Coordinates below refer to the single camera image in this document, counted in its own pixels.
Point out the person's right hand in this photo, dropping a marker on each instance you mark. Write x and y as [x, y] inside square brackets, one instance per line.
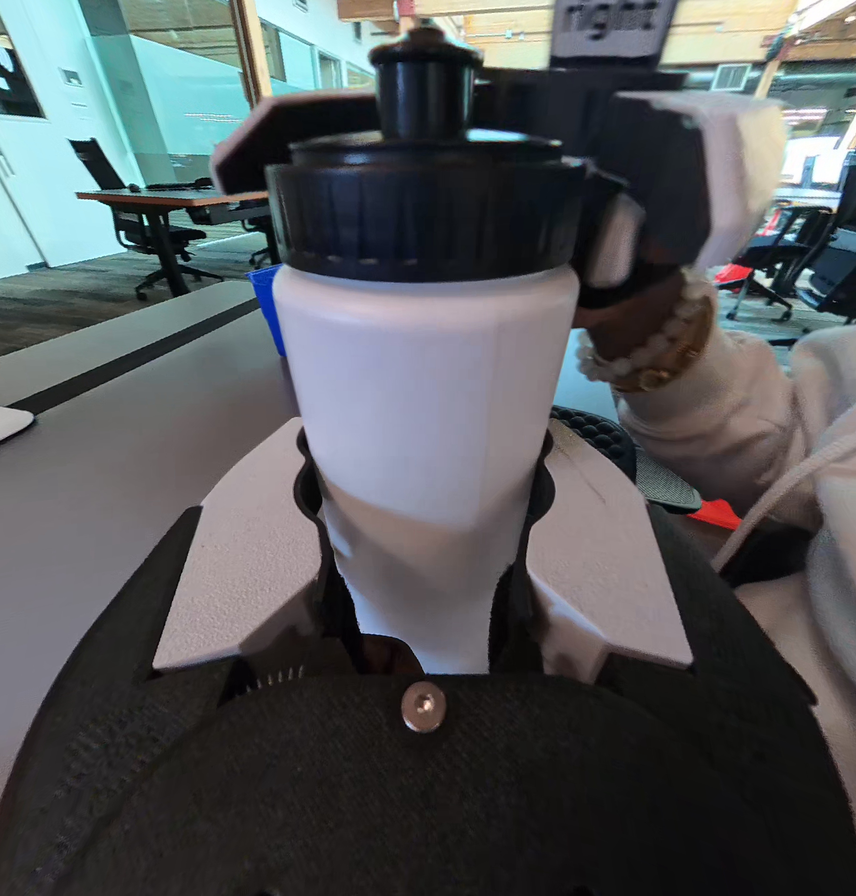
[638, 329]

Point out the blue plastic bin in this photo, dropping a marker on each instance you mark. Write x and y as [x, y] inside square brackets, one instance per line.
[267, 301]

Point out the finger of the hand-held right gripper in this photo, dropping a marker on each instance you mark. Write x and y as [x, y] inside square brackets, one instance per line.
[728, 161]
[295, 119]

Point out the wooden top office desk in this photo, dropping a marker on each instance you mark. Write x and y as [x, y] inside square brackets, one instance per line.
[162, 197]

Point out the black ribbed bottle lid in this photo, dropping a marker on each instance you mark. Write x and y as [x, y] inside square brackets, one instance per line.
[414, 217]

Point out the dark cloth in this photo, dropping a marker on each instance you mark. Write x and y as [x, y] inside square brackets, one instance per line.
[770, 553]

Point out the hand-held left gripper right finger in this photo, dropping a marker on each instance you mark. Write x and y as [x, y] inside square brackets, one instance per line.
[603, 560]

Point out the black honeycomb seat cushion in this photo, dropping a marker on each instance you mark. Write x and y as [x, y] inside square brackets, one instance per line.
[596, 434]

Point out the instruction sign on white stand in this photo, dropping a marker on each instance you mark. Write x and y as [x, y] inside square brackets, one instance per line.
[1, 423]

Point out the red plastic object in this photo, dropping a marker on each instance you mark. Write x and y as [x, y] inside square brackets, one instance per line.
[739, 273]

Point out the white plastic bottle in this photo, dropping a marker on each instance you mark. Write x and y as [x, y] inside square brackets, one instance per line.
[421, 392]

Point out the white door with window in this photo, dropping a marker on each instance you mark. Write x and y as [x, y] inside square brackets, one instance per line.
[15, 210]

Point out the orange plastic object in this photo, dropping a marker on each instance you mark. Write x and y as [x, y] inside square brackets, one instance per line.
[714, 514]

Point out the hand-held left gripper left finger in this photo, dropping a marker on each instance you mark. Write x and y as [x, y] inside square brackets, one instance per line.
[246, 560]

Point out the person's left hand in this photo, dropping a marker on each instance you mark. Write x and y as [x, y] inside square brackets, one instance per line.
[386, 654]

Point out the person's right forearm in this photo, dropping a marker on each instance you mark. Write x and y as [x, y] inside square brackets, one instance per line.
[721, 420]

